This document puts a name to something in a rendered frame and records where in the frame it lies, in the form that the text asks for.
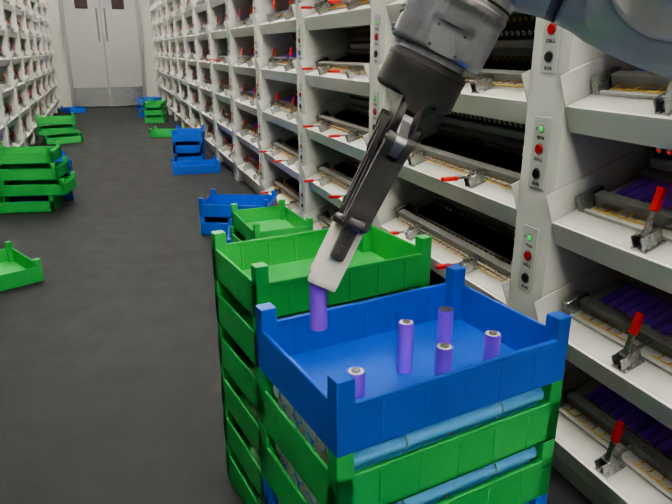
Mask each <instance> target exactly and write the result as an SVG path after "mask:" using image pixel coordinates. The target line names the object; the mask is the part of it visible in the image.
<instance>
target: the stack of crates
mask: <svg viewBox="0 0 672 504"><path fill-rule="evenodd" d="M328 230H329V228H325V229H318V230H311V231H305V232H298V233H292V234H285V235H278V236H272V237H265V238H259V239H252V240H245V241H239V242H232V243H226V233H225V232H224V231H223V230H217V231H212V232H211V241H212V257H213V272H214V284H215V301H216V316H217V328H218V345H219V359H220V372H221V388H222V401H223V418H224V432H225V445H226V461H227V475H228V477H229V478H230V480H231V482H232V484H233V486H234V487H235V489H236V491H237V493H238V494H239V496H240V498H241V500H242V502H243V503H244V504H264V487H263V470H262V449H261V423H260V406H259V379H258V365H257V341H256V314H255V305H259V304H264V303H269V302H270V303H272V304H273V305H274V306H275V307H276V310H277V319H281V318H286V317H290V316H295V315H300V314H304V313H309V312H310V297H309V282H308V277H309V272H310V271H309V269H310V267H311V265H312V263H313V261H314V259H315V257H316V255H317V253H318V251H319V249H320V247H321V245H322V243H323V240H324V238H325V236H326V234H327V232H328ZM431 248H432V237H430V236H428V235H426V234H423V235H417V236H415V244H413V243H411V242H408V241H406V240H404V239H402V238H400V237H398V236H395V235H393V234H391V233H389V232H387V231H384V230H382V229H380V228H378V227H376V226H373V225H372V224H371V228H370V230H369V231H368V232H367V233H366V234H365V233H364V235H363V237H362V239H361V241H360V243H359V245H358V247H357V249H356V251H355V253H354V255H353V257H352V259H351V261H350V263H349V265H348V267H347V269H346V271H345V273H344V275H343V277H342V279H341V281H340V283H339V285H338V287H337V289H336V291H335V292H331V291H329V290H327V308H331V307H336V306H341V305H345V304H350V303H354V302H359V301H363V300H368V299H372V298H377V297H381V296H386V295H391V294H395V293H400V292H404V291H409V290H413V289H418V288H422V287H427V286H430V285H429V284H430V268H431ZM412 287H413V289H412Z"/></svg>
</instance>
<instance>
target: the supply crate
mask: <svg viewBox="0 0 672 504"><path fill-rule="evenodd" d="M465 272H466V268H465V267H462V266H460V265H458V264H454V265H450V266H446V276H445V283H441V284H436V285H432V286H427V287H422V288H418V289H413V290H409V291H404V292H400V293H395V294H391V295H386V296H381V297H377V298H372V299H368V300H363V301H359V302H354V303H350V304H345V305H341V306H336V307H331V308H327V320H328V327H327V329H326V330H324V331H320V332H317V331H313V330H311V329H310V312H309V313H304V314H300V315H295V316H290V317H286V318H281V319H277V310H276V307H275V306H274V305H273V304H272V303H270V302H269V303H264V304H259V305H255V314H256V341H257V365H258V366H259V368H260V369H261V370H262V371H263V372H264V374H265V375H266V376H267V377H268V378H269V379H270V381H271V382H272V383H273V384H274V385H275V386H276V388H277V389H278V390H279V391H280V392H281V393H282V395H283V396H284V397H285V398H286V399H287V401H288V402H289V403H290V404H291V405H292V406H293V408H294V409H295V410H296V411H297V412H298V413H299V415H300V416H301V417H302V418H303V419H304V420H305V422H306V423H307V424H308V425H309V426H310V428H311V429H312V430H313V431H314V432H315V433H316V435H317V436H318V437H319V438H320V439H321V440H322V442H323V443H324V444H325V445H326V446H327V447H328V449H329V450H330V451H331V452H332V453H333V455H334V456H335V457H336V458H339V457H342V456H345V455H348V454H350V453H353V452H356V451H359V450H362V449H365V448H368V447H370V446H373V445H376V444H379V443H382V442H385V441H388V440H390V439H393V438H396V437H399V436H402V435H405V434H408V433H410V432H413V431H416V430H419V429H422V428H425V427H428V426H431V425H433V424H436V423H439V422H442V421H445V420H448V419H451V418H453V417H456V416H459V415H462V414H465V413H468V412H471V411H473V410H476V409H479V408H482V407H485V406H488V405H491V404H493V403H496V402H499V401H502V400H505V399H508V398H511V397H513V396H516V395H519V394H522V393H525V392H528V391H531V390H533V389H536V388H539V387H542V386H545V385H548V384H551V383H553V382H556V381H559V380H562V379H564V370H565V363H566V355H567V348H568V341H569V333H570V325H571V316H569V315H567V314H565V313H563V312H561V311H555V312H551V313H548V314H547V315H546V323H545V325H544V324H542V323H540V322H538V321H536V320H534V319H532V318H530V317H528V316H526V315H524V314H522V313H520V312H518V311H516V310H514V309H512V308H510V307H508V306H506V305H504V304H502V303H500V302H498V301H496V300H494V299H492V298H490V297H488V296H486V295H484V294H482V293H480V292H478V291H476V290H474V289H472V288H470V287H468V286H466V285H465ZM441 306H450V307H452V308H453V309H454V315H453V330H452V346H453V359H452V370H450V371H447V372H444V373H440V374H437V375H434V366H435V348H436V340H437V322H438V308H439V307H441ZM401 319H411V320H413V321H414V342H413V364H412V372H411V373H409V374H401V373H399V372H397V344H398V321H399V320H401ZM487 330H496V331H499V332H500V333H501V345H500V355H499V356H496V357H493V358H490V359H486V360H483V361H482V355H483V343H484V332H485V331H487ZM353 366H358V367H362V368H363V369H364V370H365V397H362V398H358V399H355V378H354V377H353V376H352V375H351V374H350V373H349V372H347V369H348V368H350V367H353Z"/></svg>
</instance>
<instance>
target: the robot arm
mask: <svg viewBox="0 0 672 504"><path fill-rule="evenodd" d="M402 6H403V9H401V10H400V13H401V14H400V16H399V18H398V20H397V22H396V24H395V26H394V28H393V27H392V29H391V30H392V34H393V35H394V36H396V37H397V38H399V39H401V42H400V44H399V45H397V44H394V46H391V48H390V50H389V52H388V54H387V56H386V58H385V60H384V63H383V65H382V67H381V69H380V71H379V73H378V76H377V80H378V82H379V83H380V84H382V85H383V86H385V87H387V88H389V89H391V90H393V91H395V92H397V93H398V94H397V96H396V97H395V99H394V101H393V102H392V104H391V106H390V108H389V110H386V109H384V108H382V109H381V111H380V113H379V115H378V117H377V119H376V127H375V129H374V131H373V133H372V135H371V137H370V139H369V141H368V143H367V146H366V152H365V154H364V156H363V158H362V161H361V163H360V165H359V167H358V169H357V171H356V173H355V176H354V178H353V180H352V182H351V184H350V186H349V189H348V191H347V193H346V194H345V195H344V197H343V205H341V207H340V213H339V212H338V213H337V214H334V216H333V218H332V221H333V222H332V224H331V226H330V228H329V230H328V232H327V234H326V236H325V238H324V240H323V243H322V245H321V247H320V249H319V251H318V253H317V255H316V257H315V259H314V261H313V263H312V265H311V267H310V269H309V271H311V273H310V275H309V277H308V282H310V283H313V284H315V285H317V286H320V287H322V288H324V289H326V290H329V291H331V292H335V291H336V289H337V287H338V285H339V283H340V281H341V279H342V277H343V275H344V273H345V271H346V269H347V267H348V265H349V263H350V261H351V259H352V257H353V255H354V253H355V251H356V249H357V247H358V245H359V243H360V241H361V239H362V237H363V235H364V233H365V234H366V233H367V232H368V231H369V230H370V228H371V224H372V222H373V220H374V218H375V217H376V215H377V213H378V211H379V209H380V207H381V205H382V204H383V202H384V200H385V198H386V196H387V194H388V192H389V191H390V189H391V187H392V185H393V183H394V181H395V180H396V178H397V176H398V174H399V172H400V170H401V168H402V167H403V165H404V163H405V162H406V160H407V159H408V157H409V155H410V154H411V152H413V151H414V149H415V145H416V143H417V141H418V139H419V137H420V135H421V132H422V129H421V128H419V125H418V124H419V122H420V119H421V117H422V115H423V111H424V110H425V108H429V109H431V110H433V111H436V112H438V113H440V114H443V115H447V114H449V113H450V112H451V111H452V109H453V107H454V105H455V103H456V101H457V99H458V97H459V95H460V93H461V91H462V89H463V87H464V85H465V84H466V83H465V82H464V81H465V78H464V77H462V75H463V73H464V71H466V72H468V73H471V74H478V73H479V72H480V71H481V70H482V68H483V66H484V64H485V62H486V60H487V58H488V57H489V55H490V53H491V51H492V49H493V47H494V45H495V43H496V41H497V39H498V37H499V35H500V34H501V32H502V31H503V30H504V28H505V26H506V24H507V20H508V18H509V17H510V15H511V13H512V12H513V11H516V12H520V13H524V14H528V15H532V16H536V17H539V18H542V19H544V20H547V21H549V22H552V23H554V24H556V25H558V26H560V27H562V28H564V29H566V30H568V31H569V32H571V33H572V34H574V35H575V36H577V37H578V38H579V39H581V40H582V41H584V42H585V43H587V44H589V45H591V46H593V47H595V48H597V49H599V50H601V51H603V52H605V53H607V54H609V55H611V56H613V57H615V58H617V59H620V60H622V61H624V62H627V63H629V64H631V65H634V66H636V67H638V68H641V69H643V70H646V71H648V72H651V73H653V74H656V75H659V76H662V77H664V78H667V79H670V80H672V0H404V1H403V3H402Z"/></svg>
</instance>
